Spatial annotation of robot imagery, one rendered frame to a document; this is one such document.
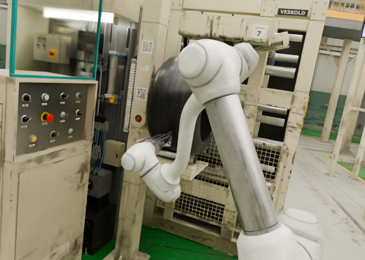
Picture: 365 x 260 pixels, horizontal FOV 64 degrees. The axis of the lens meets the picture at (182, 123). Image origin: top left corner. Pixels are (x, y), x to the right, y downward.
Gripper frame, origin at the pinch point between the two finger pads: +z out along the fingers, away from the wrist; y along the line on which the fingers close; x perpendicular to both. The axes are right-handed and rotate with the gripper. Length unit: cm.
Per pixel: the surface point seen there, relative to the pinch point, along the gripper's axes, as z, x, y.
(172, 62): 18.1, -36.2, 9.2
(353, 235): 171, 130, -143
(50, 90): -25, -20, 55
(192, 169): 10.1, 21.4, -11.9
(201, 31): 56, -55, 6
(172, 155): 12.2, 16.8, 2.0
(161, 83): 6.7, -25.5, 9.7
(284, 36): 70, -57, -45
